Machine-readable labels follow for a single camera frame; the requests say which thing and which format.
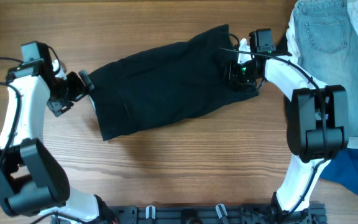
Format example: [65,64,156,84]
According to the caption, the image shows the black shorts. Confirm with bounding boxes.
[89,24,258,141]

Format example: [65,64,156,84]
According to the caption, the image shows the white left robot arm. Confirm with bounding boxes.
[0,41,119,223]

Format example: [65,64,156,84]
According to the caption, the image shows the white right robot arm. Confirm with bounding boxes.
[223,29,349,223]

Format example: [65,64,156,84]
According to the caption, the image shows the black garment in pile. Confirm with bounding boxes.
[274,34,292,57]

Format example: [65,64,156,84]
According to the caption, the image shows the light blue denim shorts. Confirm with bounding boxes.
[295,6,358,149]

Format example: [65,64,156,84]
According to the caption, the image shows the dark blue garment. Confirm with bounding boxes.
[320,149,358,195]

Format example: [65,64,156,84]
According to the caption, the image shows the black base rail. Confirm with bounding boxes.
[86,203,328,224]

